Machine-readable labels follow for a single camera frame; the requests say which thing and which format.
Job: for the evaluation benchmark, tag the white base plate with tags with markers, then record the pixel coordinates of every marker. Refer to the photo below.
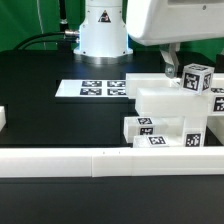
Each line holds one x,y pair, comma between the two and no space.
91,88

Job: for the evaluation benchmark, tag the white chair seat part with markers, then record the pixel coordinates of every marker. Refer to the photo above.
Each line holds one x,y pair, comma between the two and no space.
182,131

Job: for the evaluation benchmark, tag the white U-shaped obstacle fence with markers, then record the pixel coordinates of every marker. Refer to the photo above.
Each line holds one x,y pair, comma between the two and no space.
36,162

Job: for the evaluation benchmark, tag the white chair back frame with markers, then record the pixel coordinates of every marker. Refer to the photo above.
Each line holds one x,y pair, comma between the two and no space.
156,95

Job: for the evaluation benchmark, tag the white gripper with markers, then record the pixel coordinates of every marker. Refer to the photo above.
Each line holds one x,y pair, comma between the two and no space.
155,22

